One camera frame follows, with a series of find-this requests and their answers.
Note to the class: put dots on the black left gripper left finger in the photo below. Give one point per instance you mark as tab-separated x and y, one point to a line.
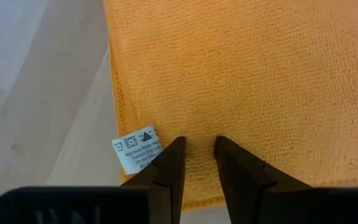
104	205

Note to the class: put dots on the orange microfiber towel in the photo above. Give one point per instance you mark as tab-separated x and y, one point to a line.
244	77

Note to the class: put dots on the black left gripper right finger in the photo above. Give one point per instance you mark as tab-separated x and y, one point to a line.
275	202

